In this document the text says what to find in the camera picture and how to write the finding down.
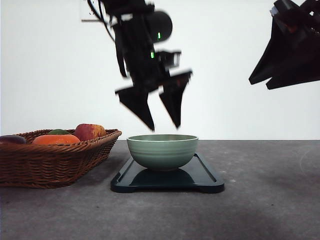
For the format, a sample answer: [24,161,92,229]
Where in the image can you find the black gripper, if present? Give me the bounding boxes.
[249,0,320,90]
[114,13,191,132]

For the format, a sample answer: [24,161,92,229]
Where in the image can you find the light green ceramic bowl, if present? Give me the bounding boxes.
[126,134,199,172]

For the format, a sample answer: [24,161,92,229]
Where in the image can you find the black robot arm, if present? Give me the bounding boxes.
[101,0,173,131]

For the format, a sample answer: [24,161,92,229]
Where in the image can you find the brown wicker basket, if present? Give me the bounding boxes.
[0,129,122,189]

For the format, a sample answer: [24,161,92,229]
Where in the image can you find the red yellow apple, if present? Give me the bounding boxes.
[75,123,106,142]

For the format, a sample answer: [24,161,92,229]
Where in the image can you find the dark rectangular tray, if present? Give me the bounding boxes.
[111,153,225,194]

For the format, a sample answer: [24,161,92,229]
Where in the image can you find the dark green fruit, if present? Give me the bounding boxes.
[48,129,70,135]

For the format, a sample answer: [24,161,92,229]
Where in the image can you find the orange fruit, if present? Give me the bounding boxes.
[32,134,82,145]

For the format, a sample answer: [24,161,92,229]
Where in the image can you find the dark purple fruit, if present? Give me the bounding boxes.
[0,135,27,145]

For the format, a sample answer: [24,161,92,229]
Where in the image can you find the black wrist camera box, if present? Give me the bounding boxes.
[155,51,182,70]

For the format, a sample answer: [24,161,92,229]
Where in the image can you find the white wall socket left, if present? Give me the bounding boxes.
[80,0,102,24]

